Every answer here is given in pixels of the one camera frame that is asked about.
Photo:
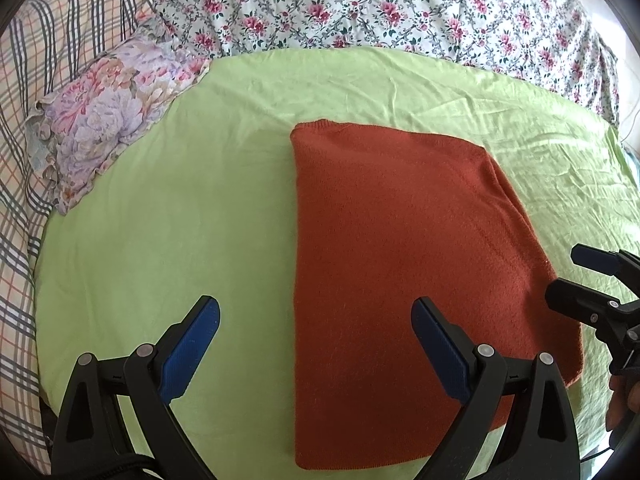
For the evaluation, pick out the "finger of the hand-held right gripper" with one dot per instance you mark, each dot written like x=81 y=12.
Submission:
x=575 y=297
x=595 y=258

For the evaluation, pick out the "light green bed sheet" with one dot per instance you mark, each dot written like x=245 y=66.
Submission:
x=190 y=200

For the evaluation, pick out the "person's right hand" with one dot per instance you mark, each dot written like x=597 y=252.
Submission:
x=620 y=402

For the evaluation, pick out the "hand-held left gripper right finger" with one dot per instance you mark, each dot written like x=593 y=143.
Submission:
x=440 y=355

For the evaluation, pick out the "orange knit sweater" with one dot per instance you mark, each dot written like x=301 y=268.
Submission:
x=400 y=240

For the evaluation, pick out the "white pink floral quilt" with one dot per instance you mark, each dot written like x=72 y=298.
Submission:
x=375 y=5

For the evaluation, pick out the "pastel floral pillow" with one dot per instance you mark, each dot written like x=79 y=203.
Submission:
x=110 y=115

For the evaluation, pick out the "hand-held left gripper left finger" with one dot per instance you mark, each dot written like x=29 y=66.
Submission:
x=192 y=350

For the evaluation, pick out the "plaid bed sheet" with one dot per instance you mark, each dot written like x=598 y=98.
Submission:
x=30 y=60

